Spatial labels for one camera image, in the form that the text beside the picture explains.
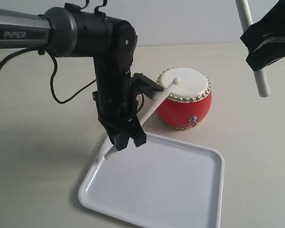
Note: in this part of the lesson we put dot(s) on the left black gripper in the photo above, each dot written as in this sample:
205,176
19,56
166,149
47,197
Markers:
117,107

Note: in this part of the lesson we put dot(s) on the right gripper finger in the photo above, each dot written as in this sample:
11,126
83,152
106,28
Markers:
267,53
270,26

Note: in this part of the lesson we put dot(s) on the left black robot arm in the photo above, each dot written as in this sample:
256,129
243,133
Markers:
69,31

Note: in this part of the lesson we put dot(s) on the small red drum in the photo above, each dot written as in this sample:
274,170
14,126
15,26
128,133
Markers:
189,102

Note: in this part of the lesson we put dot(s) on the white plastic tray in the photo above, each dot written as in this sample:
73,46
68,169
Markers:
166,183

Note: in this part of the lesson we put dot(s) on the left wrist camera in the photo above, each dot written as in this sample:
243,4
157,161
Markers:
146,86

